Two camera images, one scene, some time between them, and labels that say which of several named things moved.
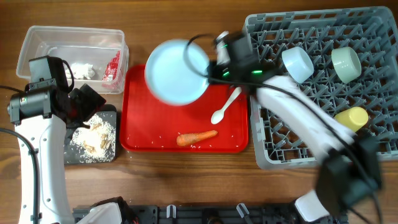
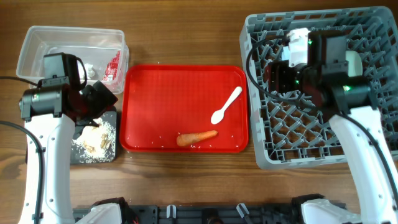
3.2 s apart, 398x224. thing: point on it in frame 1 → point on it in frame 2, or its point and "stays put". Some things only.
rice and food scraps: (96, 144) stays put
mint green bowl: (347, 63) stays put
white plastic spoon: (217, 116) stays put
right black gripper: (212, 70) → (278, 76)
